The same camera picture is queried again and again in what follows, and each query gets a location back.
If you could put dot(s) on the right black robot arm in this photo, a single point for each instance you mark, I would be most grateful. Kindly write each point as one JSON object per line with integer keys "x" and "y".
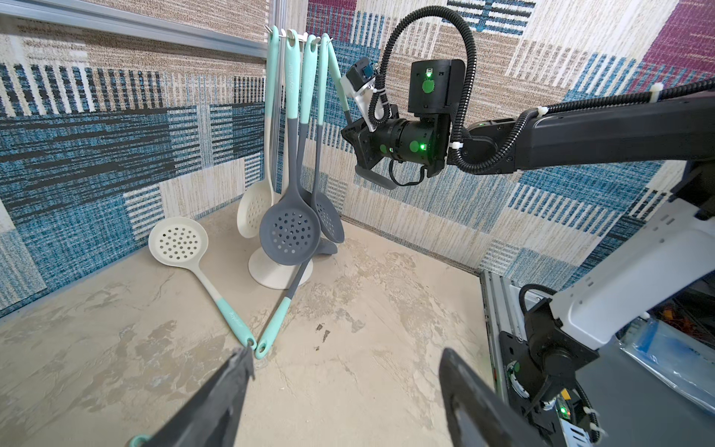
{"x": 565, "y": 330}

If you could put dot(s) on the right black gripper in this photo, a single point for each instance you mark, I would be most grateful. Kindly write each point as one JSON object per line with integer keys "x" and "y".
{"x": 368, "y": 146}

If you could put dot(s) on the grey skimmer by white stand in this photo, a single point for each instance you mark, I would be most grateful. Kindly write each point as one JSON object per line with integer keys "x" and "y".
{"x": 274, "y": 325}

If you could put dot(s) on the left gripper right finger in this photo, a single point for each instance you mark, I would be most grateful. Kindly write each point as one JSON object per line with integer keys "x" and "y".
{"x": 475, "y": 415}

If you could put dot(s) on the white utensil rack stand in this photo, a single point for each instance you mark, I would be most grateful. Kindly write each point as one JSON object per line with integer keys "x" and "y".
{"x": 279, "y": 223}

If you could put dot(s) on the white skimmer front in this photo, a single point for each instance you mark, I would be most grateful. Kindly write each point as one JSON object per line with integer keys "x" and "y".
{"x": 139, "y": 441}

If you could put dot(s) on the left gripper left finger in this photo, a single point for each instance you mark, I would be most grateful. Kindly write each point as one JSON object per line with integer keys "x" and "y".
{"x": 212, "y": 416}

